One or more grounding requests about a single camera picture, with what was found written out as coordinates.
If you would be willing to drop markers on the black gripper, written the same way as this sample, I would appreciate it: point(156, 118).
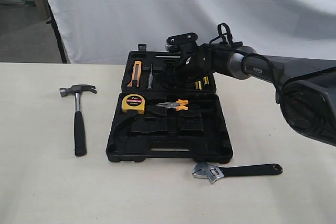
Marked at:
point(193, 66)

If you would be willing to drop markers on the black plastic tool case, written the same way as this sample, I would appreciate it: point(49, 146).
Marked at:
point(199, 133)

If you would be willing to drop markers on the adjustable wrench black handle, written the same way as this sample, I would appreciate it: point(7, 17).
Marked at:
point(212, 173)

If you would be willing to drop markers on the claw hammer black grip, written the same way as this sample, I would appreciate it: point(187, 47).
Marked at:
point(79, 126)

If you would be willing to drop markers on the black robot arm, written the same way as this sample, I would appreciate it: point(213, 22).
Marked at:
point(305, 88)

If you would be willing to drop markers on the large yellow black screwdriver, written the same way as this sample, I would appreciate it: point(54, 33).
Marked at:
point(198, 85)

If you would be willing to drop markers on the orange utility knife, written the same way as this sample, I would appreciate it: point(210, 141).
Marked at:
point(136, 73)

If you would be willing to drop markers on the small yellow black screwdriver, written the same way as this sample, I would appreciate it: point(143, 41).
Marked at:
point(206, 80)

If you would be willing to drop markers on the yellow tape measure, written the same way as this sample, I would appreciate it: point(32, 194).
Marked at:
point(134, 102)

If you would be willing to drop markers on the white backdrop cloth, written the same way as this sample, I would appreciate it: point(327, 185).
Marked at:
point(105, 31)

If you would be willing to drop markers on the black backdrop stand pole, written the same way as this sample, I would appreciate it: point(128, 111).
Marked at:
point(51, 21)

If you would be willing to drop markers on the clear handled test screwdriver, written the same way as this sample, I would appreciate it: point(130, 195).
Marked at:
point(150, 77)

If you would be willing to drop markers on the orange handled pliers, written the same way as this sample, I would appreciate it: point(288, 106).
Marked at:
point(176, 105)

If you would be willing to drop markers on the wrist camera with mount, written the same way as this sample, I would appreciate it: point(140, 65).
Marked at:
point(177, 42)

